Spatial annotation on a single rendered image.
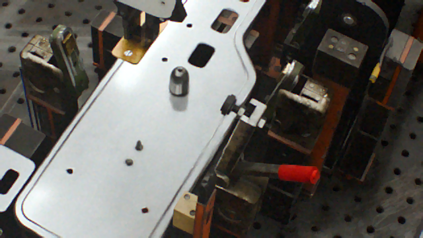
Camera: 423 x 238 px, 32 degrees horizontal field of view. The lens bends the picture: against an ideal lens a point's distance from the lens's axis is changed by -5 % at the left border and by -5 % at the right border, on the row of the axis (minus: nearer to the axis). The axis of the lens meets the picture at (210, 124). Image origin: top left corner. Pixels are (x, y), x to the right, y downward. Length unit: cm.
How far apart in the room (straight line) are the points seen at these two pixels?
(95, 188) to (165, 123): 15
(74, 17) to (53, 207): 69
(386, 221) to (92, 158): 62
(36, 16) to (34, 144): 59
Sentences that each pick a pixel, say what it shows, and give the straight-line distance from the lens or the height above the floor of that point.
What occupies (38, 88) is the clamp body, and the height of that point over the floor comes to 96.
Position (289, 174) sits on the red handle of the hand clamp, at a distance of 102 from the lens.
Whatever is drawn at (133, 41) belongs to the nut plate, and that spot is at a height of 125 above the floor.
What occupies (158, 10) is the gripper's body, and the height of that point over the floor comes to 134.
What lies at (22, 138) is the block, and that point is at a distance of 122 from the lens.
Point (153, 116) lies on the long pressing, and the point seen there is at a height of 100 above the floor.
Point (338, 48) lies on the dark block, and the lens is 117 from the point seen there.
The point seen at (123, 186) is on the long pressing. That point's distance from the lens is 114.
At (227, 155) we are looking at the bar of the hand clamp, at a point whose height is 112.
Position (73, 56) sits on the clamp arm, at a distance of 120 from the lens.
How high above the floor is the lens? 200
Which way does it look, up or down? 57 degrees down
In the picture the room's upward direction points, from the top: 7 degrees clockwise
